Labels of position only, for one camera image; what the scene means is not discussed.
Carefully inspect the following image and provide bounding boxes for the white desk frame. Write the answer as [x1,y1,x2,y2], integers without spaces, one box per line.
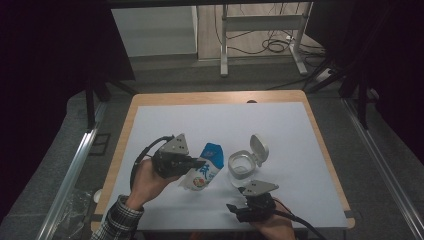
[219,1,309,78]

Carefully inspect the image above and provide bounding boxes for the person's right hand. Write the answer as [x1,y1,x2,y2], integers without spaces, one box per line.
[249,200,296,240]

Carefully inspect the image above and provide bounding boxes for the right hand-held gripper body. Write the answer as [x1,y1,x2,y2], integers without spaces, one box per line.
[235,179,280,224]

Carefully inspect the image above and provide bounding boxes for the clear jug with white lid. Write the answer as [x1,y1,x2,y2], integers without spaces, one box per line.
[227,133,270,188]

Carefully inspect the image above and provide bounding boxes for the black square floor frame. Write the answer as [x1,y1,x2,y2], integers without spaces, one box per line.
[89,133,111,156]

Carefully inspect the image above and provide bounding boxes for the dark curtain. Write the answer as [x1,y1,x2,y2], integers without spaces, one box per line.
[306,0,424,164]
[0,0,136,221]

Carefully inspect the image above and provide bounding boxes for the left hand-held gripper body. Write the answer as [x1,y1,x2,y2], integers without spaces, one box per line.
[151,133,195,179]

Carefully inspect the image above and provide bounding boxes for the black metal stand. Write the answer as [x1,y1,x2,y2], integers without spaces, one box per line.
[84,78,138,131]
[306,59,371,129]

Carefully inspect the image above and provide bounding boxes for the blue and white milk bag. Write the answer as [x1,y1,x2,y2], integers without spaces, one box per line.
[178,142,225,192]

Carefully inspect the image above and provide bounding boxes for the white table sheet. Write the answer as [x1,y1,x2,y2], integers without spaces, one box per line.
[99,101,349,233]

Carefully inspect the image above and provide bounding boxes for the white power strip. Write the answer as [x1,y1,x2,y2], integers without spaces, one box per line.
[314,68,333,83]

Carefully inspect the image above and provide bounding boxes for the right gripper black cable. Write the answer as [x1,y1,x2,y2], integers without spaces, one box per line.
[273,199,329,240]

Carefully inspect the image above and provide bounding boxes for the black floor cables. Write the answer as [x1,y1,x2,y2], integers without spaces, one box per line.
[213,3,326,56]

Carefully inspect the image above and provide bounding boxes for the white panel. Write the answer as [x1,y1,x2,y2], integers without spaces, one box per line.
[110,5,198,58]

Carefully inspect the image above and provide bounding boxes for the clear plastic bag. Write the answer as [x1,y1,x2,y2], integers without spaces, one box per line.
[54,188,93,240]

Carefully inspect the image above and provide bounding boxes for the aluminium rail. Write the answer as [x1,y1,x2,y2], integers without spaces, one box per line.
[343,98,424,239]
[36,101,108,240]

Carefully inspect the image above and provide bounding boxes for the person's left hand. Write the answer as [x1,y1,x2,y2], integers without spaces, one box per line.
[125,158,181,211]

